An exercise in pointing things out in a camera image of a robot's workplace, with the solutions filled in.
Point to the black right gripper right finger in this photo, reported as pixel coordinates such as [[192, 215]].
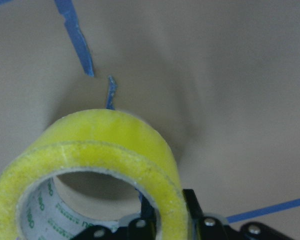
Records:
[[211, 226]]

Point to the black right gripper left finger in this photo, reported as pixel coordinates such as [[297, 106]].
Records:
[[143, 227]]

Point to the yellow tape roll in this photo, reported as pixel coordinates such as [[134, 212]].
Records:
[[54, 189]]

